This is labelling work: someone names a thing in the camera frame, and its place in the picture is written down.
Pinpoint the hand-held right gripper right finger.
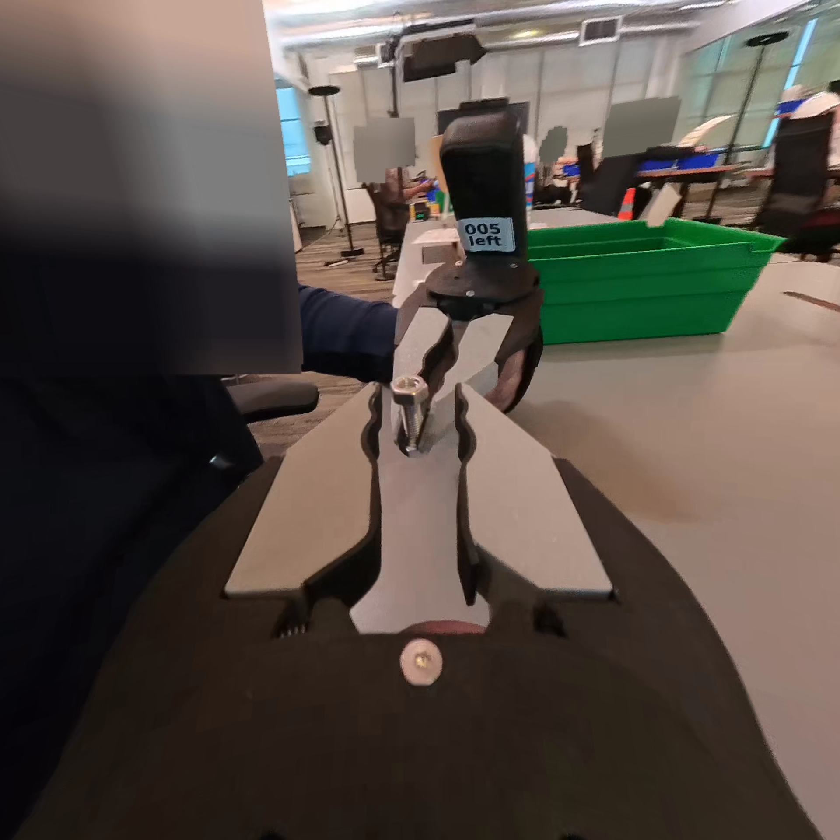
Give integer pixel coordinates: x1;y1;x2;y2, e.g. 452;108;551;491
454;382;615;606

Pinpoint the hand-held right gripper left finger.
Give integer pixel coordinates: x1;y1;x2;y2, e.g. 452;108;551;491
224;382;383;608

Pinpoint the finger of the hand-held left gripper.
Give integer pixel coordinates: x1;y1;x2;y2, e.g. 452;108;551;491
392;307;456;389
419;317;517;455

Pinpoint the silver bolt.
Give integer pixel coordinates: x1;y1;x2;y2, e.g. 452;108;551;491
395;402;429;455

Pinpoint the green plastic bin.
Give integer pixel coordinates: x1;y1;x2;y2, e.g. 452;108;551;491
525;218;786;345

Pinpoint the person's left forearm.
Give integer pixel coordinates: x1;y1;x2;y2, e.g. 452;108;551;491
298;283;399;385

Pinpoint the person's left hand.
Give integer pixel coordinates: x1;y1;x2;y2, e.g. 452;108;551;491
497;346;534;406

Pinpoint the person's black chair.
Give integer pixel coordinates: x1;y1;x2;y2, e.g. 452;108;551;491
226;382;320;424

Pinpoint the black studio light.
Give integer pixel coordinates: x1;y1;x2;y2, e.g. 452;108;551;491
381;29;490;83

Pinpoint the black floor lamp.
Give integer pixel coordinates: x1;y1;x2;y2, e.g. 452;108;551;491
696;31;788;224
308;85;365;258

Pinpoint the white hanging sheet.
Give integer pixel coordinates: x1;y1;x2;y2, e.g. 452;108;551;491
646;184;683;227

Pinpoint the blue plastic bin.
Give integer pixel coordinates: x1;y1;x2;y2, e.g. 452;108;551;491
640;154;726;173

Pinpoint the person's body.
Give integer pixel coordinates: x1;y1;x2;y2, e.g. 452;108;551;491
0;374;263;840

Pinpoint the black office chair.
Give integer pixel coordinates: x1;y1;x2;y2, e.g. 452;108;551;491
755;112;840;260

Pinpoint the large black wall screen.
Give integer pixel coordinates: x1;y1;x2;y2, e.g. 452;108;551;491
436;100;531;135

